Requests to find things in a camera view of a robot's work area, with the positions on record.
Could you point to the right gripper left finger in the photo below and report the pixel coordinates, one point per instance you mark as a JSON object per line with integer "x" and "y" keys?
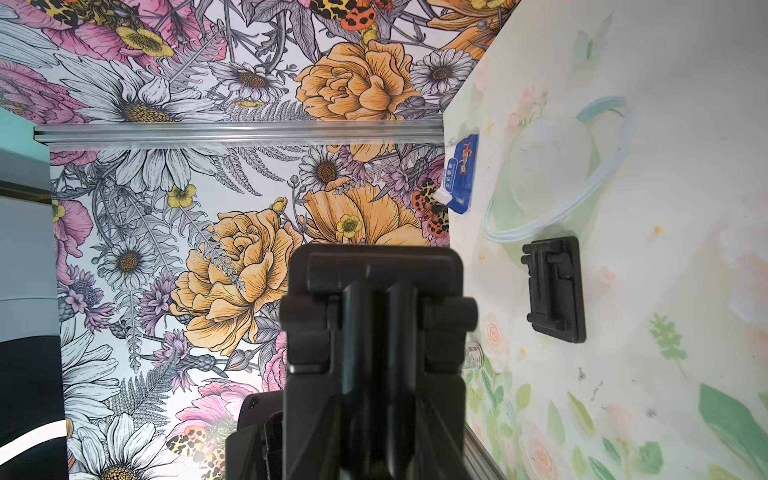
{"x": 314, "y": 418}

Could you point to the blue white packet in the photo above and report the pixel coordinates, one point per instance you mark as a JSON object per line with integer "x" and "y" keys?
{"x": 456, "y": 188}

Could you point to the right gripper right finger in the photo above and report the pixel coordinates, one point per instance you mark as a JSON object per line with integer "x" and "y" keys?
{"x": 426, "y": 391}

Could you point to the phone stand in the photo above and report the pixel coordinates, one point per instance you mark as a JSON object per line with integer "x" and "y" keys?
{"x": 434, "y": 272}
{"x": 556, "y": 288}

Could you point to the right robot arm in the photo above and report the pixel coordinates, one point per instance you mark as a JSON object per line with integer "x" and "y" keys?
{"x": 252, "y": 438}

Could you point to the left aluminium post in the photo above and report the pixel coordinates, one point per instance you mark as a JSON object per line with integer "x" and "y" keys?
{"x": 92, "y": 136}

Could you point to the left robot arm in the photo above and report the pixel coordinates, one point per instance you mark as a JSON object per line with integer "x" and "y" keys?
{"x": 33, "y": 430}

